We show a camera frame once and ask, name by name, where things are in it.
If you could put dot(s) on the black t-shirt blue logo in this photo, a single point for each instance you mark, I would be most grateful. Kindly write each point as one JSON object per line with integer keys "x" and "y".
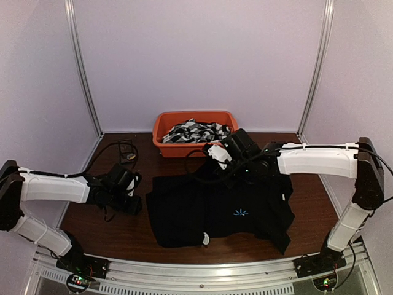
{"x": 181, "y": 209}

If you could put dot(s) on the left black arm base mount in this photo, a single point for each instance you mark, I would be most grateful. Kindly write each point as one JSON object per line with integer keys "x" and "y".
{"x": 84, "y": 265}

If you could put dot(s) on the left aluminium corner post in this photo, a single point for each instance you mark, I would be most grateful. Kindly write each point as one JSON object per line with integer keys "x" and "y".
{"x": 80, "y": 65}

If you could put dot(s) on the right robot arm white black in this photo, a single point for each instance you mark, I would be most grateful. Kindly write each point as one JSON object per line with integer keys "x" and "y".
{"x": 357, "y": 161}

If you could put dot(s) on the aluminium corner post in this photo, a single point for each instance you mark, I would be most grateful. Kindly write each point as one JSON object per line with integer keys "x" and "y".
{"x": 80, "y": 65}
{"x": 326, "y": 29}

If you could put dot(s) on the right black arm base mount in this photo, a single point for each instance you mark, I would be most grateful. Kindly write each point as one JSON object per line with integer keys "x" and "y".
{"x": 311, "y": 265}

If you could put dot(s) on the black white checkered shirt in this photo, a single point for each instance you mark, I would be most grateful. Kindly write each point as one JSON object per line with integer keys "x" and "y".
{"x": 192, "y": 131}

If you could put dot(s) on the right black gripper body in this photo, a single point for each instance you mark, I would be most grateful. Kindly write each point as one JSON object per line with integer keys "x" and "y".
{"x": 241, "y": 170}

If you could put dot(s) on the black brooch display tray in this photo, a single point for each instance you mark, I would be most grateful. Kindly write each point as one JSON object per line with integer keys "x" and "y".
{"x": 125, "y": 147}

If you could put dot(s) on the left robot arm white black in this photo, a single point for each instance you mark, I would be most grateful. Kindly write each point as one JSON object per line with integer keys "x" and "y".
{"x": 20, "y": 185}

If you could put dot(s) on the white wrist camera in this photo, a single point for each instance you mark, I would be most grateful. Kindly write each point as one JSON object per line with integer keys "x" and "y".
{"x": 131, "y": 187}
{"x": 220, "y": 155}

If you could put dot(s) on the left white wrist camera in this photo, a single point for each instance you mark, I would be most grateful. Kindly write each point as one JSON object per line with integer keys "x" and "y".
{"x": 131, "y": 187}

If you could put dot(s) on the right aluminium corner post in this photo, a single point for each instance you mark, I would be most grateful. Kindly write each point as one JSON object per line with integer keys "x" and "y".
{"x": 326, "y": 29}

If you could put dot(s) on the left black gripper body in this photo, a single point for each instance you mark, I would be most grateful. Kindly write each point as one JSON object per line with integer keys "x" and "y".
{"x": 116, "y": 201}

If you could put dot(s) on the aluminium front rail frame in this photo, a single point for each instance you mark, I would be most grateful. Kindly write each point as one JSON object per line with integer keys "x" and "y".
{"x": 277, "y": 276}

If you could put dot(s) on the round picture brooch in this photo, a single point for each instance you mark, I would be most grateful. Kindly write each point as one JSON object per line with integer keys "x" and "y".
{"x": 206, "y": 239}

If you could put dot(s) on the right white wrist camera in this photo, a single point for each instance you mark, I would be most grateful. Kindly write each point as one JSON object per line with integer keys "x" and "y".
{"x": 220, "y": 155}

